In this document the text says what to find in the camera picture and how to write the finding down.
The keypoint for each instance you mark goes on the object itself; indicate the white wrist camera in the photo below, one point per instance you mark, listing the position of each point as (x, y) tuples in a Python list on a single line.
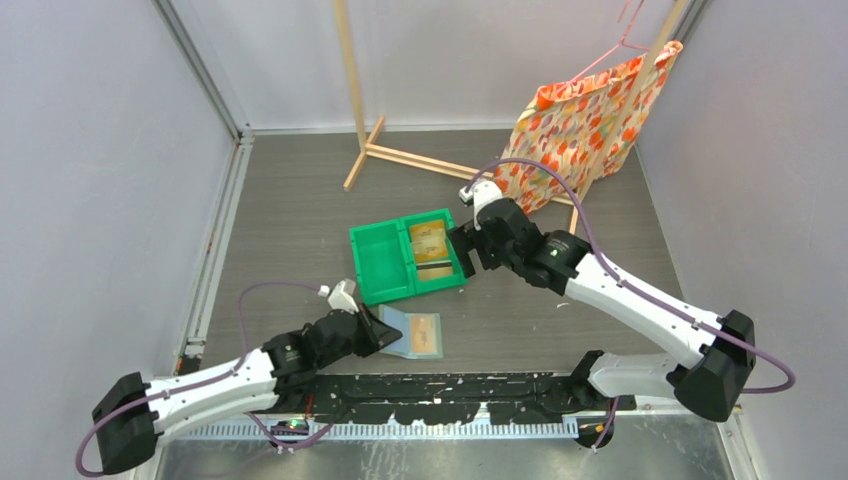
[(480, 194), (341, 296)]

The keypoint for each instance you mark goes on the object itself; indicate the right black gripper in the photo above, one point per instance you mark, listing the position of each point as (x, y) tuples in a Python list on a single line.
[(465, 239)]

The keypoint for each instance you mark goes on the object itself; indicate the green plastic double bin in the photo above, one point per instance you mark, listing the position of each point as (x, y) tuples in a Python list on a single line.
[(384, 261)]

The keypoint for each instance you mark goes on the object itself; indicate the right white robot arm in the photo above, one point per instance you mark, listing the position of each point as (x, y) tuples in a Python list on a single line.
[(706, 359)]

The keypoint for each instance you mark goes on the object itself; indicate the aluminium rail with slots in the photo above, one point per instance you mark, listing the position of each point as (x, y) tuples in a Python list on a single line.
[(479, 428)]

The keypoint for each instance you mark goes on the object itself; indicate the sage green card holder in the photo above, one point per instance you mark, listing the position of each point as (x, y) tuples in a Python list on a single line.
[(402, 348)]

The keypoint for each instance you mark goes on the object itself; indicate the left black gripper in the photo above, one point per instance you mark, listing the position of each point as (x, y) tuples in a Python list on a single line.
[(377, 334)]

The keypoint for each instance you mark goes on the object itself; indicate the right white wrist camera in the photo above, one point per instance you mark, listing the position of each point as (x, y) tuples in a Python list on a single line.
[(480, 194)]

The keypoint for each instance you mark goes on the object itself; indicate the pink wire hanger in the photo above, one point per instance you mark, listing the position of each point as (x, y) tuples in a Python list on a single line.
[(623, 41)]

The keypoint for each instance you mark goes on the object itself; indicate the floral orange fabric bag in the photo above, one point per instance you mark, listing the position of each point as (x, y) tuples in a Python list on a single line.
[(566, 124)]

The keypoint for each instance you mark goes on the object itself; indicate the wooden clothes rack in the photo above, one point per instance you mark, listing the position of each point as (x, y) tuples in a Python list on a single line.
[(367, 139)]

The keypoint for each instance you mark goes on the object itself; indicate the aluminium corner frame post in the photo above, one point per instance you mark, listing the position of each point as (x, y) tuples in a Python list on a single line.
[(177, 28)]

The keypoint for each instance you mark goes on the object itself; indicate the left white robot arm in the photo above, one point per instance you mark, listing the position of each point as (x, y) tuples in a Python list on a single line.
[(135, 416)]

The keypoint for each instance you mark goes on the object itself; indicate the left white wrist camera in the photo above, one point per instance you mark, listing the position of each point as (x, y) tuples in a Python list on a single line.
[(341, 296)]

